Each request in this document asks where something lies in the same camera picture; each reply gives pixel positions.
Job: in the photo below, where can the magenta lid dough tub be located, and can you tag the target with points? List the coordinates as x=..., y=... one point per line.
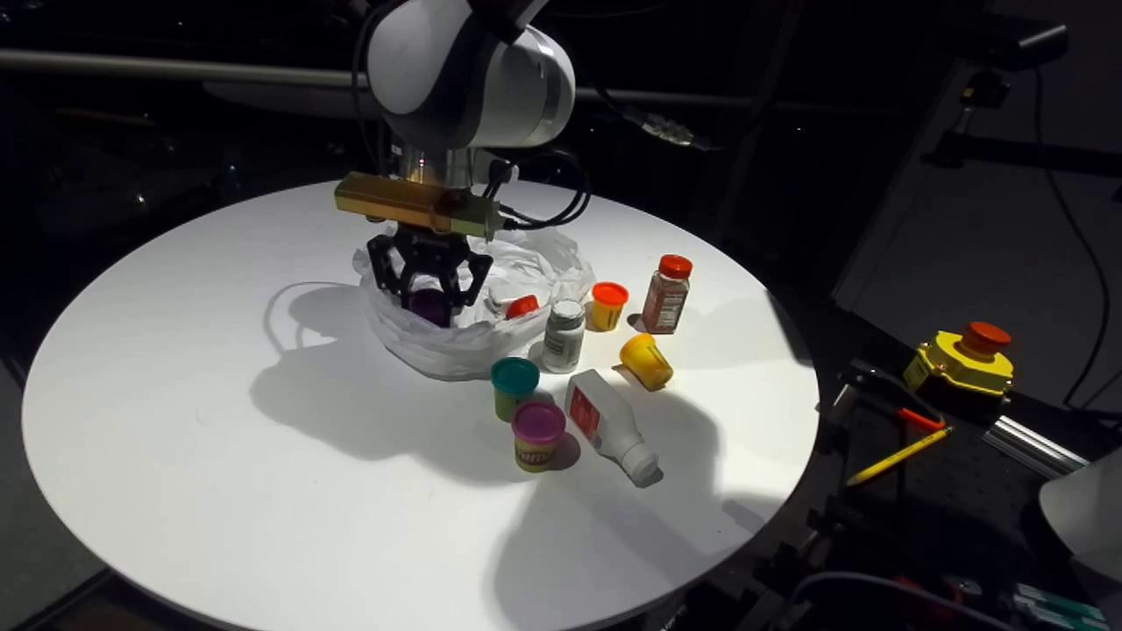
x=543, y=433

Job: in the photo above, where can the wrist-mounted camera bar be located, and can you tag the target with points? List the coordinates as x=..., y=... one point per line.
x=423, y=206

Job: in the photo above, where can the white rounded base cover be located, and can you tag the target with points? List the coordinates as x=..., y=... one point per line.
x=1089, y=512

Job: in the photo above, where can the teal lid dough tub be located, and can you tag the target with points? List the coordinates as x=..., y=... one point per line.
x=512, y=382

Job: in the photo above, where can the yellow dough tub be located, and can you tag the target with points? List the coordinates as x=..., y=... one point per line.
x=647, y=360

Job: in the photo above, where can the purple lid dough tub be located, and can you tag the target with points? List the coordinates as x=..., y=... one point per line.
x=432, y=307

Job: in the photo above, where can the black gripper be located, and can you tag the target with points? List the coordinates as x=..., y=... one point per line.
x=429, y=253

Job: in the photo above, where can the yellow emergency stop button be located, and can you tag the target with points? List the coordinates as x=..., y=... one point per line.
x=962, y=355

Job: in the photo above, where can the aluminium profile bar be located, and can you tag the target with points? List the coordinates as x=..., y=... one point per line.
x=1038, y=442

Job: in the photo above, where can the yellow pencil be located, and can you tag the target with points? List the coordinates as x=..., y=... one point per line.
x=900, y=459

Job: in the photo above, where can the orange lid yellow tub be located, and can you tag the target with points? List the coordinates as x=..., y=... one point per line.
x=609, y=304

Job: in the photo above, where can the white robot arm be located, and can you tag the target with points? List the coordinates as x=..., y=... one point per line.
x=478, y=72

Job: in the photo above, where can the small red cap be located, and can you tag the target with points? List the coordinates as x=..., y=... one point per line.
x=521, y=307

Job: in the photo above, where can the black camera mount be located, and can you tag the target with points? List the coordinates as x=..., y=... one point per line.
x=993, y=84

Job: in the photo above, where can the white bottle red label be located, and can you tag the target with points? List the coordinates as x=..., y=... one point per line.
x=613, y=428

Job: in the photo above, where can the red lid spice jar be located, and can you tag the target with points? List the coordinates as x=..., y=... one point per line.
x=667, y=296

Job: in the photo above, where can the white plastic bag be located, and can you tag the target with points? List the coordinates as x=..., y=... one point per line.
x=467, y=344

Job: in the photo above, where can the horizontal metal window rail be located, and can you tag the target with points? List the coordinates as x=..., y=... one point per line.
x=175, y=70

